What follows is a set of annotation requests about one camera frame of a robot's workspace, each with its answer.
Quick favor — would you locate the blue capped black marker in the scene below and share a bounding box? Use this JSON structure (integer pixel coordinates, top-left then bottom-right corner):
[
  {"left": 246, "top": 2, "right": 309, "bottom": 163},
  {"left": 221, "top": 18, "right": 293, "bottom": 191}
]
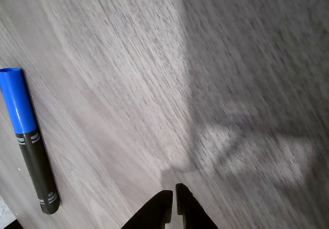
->
[{"left": 0, "top": 67, "right": 61, "bottom": 215}]

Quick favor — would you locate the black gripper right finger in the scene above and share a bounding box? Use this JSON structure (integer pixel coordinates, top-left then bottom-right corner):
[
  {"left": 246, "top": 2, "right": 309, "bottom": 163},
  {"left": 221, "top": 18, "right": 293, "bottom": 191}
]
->
[{"left": 175, "top": 183, "right": 219, "bottom": 229}]

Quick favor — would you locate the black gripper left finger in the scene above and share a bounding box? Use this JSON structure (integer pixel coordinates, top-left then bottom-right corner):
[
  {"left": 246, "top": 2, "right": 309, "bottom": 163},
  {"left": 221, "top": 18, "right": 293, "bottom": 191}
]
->
[{"left": 120, "top": 189, "right": 174, "bottom": 229}]

